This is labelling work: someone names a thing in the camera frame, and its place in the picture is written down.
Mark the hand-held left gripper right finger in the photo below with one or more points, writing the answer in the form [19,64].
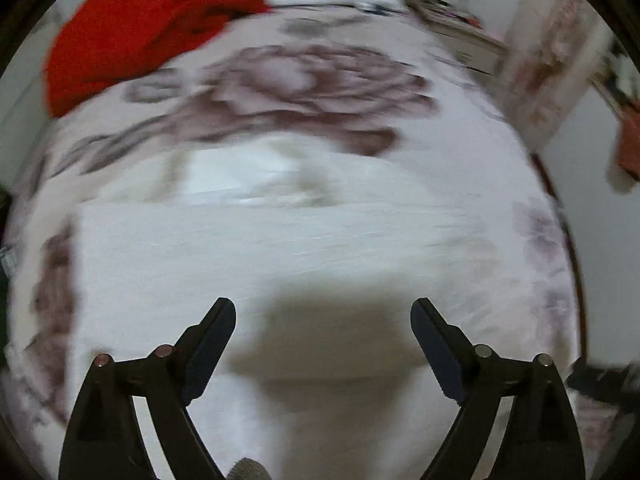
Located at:
[437,347]

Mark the white fluffy garment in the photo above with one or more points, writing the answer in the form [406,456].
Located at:
[300,260]

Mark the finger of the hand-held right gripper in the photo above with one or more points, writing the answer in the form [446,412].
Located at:
[605,380]

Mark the orange cloth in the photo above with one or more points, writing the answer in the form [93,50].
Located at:
[627,150]

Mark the floral curtain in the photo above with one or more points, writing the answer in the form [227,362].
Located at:
[555,60]

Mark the white dresser with clutter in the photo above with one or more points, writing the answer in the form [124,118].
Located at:
[460,35]

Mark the wooden bed frame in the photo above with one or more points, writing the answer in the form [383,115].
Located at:
[570,240]

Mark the red cloth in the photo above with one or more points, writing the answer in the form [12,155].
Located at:
[140,25]

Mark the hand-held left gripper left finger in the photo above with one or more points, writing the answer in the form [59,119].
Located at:
[207,347]

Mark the floral printed blanket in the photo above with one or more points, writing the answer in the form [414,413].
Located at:
[310,85]

